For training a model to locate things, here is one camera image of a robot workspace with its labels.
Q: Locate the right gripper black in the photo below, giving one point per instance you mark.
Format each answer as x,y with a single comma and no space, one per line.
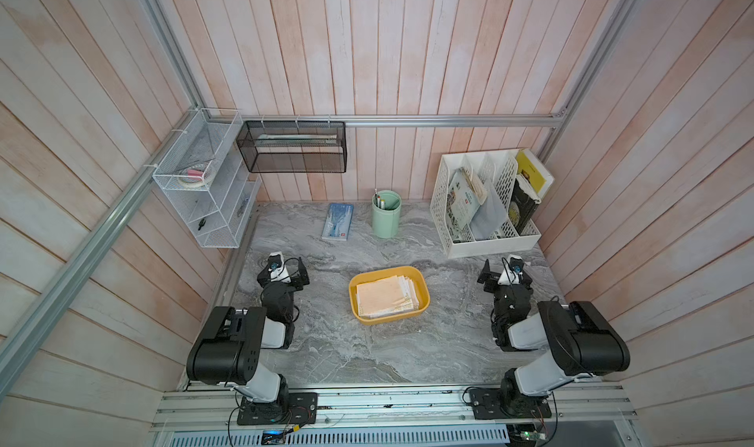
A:
487,274

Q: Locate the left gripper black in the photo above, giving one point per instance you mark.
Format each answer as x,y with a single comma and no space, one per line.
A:
296,274

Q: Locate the yellow plastic storage box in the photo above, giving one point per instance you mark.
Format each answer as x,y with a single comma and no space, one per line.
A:
409,271

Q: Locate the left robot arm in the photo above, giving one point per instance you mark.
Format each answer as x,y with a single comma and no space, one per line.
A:
229,345

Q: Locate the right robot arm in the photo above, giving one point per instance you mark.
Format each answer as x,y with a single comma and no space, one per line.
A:
577,339

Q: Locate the stack of stationery paper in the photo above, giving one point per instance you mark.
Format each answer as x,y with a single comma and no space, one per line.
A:
387,297

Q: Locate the grey folder in organizer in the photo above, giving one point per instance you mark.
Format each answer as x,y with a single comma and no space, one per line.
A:
489,216

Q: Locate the blue booklet on table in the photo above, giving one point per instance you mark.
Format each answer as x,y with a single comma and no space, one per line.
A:
338,222

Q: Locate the white plastic file organizer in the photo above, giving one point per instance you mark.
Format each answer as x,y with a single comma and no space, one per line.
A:
500,169

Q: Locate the illustrated magazine in organizer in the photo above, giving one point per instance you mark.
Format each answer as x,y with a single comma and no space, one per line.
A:
466,194

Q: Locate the dark book in organizer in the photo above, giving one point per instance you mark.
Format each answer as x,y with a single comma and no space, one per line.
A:
523,204

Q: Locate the yellow book in organizer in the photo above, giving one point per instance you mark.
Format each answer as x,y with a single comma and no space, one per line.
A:
530,167

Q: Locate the green pen holder cup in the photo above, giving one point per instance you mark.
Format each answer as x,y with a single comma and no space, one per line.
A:
386,213

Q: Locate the tape roll on shelf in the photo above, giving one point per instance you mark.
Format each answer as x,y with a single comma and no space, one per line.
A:
196,178

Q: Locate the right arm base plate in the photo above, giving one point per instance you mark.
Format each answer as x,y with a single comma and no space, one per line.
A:
506,404

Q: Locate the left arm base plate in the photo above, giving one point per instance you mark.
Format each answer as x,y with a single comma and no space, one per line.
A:
299,408

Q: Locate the black mesh wall basket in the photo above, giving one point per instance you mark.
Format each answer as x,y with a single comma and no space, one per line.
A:
294,146

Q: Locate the white mesh wall shelf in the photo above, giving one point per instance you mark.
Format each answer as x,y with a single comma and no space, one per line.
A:
218,214

